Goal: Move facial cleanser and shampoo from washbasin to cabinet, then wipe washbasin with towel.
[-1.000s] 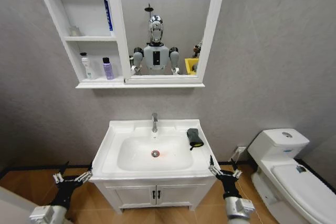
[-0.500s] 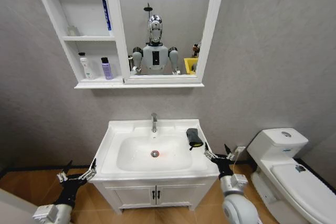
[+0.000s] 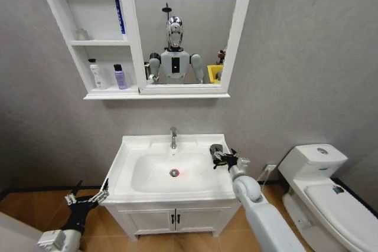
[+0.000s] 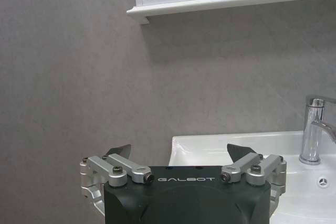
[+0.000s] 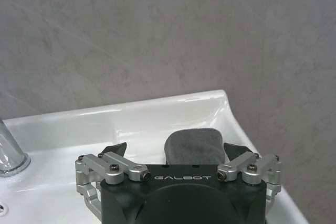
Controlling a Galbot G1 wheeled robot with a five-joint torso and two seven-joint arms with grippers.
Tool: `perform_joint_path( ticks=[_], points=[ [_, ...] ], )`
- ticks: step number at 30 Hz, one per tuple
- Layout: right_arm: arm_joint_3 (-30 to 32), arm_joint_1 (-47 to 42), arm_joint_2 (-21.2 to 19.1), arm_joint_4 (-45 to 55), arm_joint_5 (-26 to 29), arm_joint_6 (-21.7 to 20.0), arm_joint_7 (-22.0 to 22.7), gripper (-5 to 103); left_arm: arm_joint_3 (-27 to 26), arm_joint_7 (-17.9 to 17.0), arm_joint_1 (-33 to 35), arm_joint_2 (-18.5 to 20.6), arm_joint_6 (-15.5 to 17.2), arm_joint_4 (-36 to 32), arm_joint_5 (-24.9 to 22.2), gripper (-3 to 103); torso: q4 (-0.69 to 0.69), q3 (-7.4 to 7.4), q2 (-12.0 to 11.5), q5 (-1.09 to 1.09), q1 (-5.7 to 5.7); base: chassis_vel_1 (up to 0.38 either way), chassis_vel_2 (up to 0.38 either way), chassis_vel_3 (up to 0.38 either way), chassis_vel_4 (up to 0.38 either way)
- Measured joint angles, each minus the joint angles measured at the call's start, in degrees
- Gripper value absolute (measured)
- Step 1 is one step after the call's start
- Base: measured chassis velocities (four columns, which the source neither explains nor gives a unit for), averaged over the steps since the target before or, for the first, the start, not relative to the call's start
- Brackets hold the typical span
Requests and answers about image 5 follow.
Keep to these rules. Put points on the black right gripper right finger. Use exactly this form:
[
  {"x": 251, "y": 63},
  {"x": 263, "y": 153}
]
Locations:
[{"x": 248, "y": 165}]

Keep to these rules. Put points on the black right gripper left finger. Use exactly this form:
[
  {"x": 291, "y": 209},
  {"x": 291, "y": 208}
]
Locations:
[{"x": 110, "y": 161}]

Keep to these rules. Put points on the white ceramic washbasin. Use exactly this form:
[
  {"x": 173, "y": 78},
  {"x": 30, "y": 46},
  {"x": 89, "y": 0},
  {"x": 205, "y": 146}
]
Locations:
[{"x": 78, "y": 140}]

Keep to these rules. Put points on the grey folded towel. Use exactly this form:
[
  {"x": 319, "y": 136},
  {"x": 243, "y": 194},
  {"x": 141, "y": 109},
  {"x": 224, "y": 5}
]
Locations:
[{"x": 194, "y": 145}]

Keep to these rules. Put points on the chrome faucet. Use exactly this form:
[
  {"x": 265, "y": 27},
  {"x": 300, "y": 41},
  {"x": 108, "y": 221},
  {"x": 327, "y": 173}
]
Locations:
[{"x": 10, "y": 153}]

